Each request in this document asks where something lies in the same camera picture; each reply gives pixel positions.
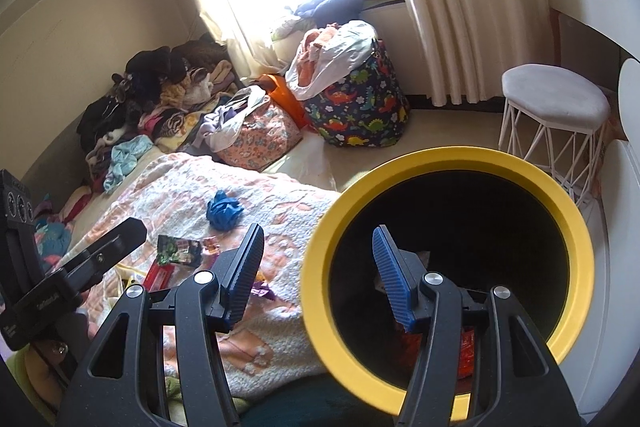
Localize yellow-rimmed black trash bin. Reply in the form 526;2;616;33
301;147;596;427

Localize grey headboard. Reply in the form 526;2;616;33
17;107;116;212

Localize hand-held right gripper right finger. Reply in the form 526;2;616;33
371;225;583;427

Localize red wrapper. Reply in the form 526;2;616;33
141;263;178;290

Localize orange garment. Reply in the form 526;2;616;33
300;26;348;82

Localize orange bag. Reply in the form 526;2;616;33
257;74;308;130

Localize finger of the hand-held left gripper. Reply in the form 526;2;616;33
60;217;148;291

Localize white wire-legged stool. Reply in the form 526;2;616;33
498;64;612;208

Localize lavender and white clothes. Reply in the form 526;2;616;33
192;86;268;152

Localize floral fabric bag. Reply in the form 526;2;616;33
215;99;303;168

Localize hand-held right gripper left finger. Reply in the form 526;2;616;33
56;223;266;427

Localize person's left hand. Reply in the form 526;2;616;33
24;338;76;403

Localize white drawer cabinet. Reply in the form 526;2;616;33
575;57;640;413

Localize pile of clothes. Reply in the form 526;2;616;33
77;34;238;188

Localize teal colourful cloth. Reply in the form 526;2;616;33
32;202;73;268

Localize blue plastic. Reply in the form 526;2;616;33
206;190;245;232

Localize orange white fluffy blanket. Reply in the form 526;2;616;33
65;152;346;408

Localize light blue garment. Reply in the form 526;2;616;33
103;136;153;192

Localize pink cloth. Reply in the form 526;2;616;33
62;187;93;218

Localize dinosaur print laundry bag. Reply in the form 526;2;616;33
287;21;411;148

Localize green cloth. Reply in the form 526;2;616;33
162;374;251;427

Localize white cloth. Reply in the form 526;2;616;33
286;21;378;100

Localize green snack wrapper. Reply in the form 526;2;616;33
156;234;203;268

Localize white vanity desk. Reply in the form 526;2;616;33
545;0;640;52

